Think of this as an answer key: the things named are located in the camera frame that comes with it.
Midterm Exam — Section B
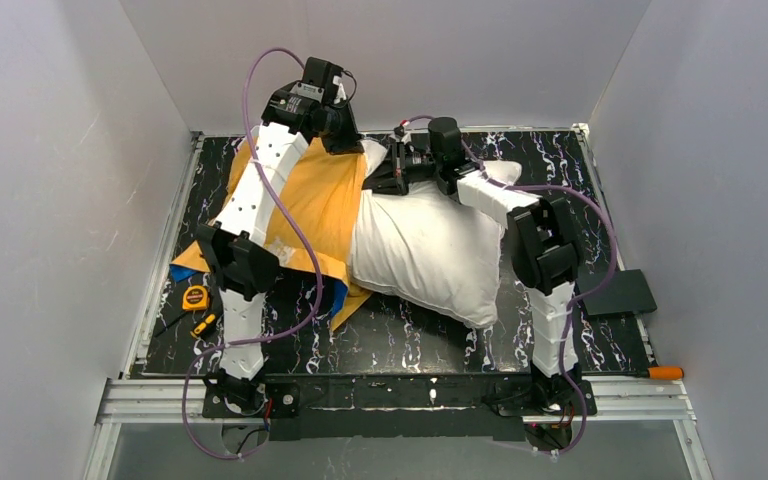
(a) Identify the white pillow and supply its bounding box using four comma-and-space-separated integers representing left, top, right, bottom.
348, 137, 524, 330

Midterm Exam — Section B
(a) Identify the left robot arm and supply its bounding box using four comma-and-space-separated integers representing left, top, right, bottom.
196, 57, 362, 381

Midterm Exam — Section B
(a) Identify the black plate on table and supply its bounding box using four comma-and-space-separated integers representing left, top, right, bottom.
582, 269, 657, 317

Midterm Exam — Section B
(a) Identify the yellow black screwdriver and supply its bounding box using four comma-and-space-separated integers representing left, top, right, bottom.
152, 310, 223, 339

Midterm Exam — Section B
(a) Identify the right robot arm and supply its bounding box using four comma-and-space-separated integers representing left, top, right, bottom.
365, 117, 582, 379

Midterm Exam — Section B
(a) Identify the orange handled tool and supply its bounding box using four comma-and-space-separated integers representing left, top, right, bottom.
591, 366, 684, 381

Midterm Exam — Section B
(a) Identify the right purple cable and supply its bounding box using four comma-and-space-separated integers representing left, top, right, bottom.
402, 113, 620, 458

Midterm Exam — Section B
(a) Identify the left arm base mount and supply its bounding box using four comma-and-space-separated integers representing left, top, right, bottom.
202, 371, 301, 419

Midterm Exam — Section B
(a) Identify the aluminium frame rail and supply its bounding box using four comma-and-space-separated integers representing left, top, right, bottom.
82, 131, 206, 479

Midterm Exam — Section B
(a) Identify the purple cable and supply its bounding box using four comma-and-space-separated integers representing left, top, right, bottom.
181, 46, 326, 462
402, 113, 620, 458

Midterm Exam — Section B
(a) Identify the yellow tape measure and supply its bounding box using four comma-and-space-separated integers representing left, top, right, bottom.
181, 285, 210, 313

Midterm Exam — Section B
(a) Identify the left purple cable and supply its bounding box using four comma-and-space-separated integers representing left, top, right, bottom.
181, 46, 326, 462

